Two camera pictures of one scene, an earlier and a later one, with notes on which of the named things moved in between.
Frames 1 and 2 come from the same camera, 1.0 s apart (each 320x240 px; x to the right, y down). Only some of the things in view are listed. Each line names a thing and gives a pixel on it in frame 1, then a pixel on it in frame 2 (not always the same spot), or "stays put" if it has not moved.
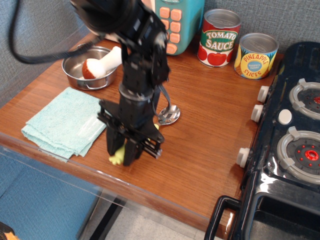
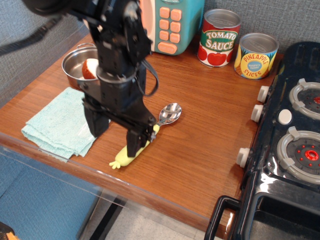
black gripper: (131, 122) -> (120, 94)
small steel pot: (72, 66) stays put
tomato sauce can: (220, 32) stays put
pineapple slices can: (256, 54) stays put
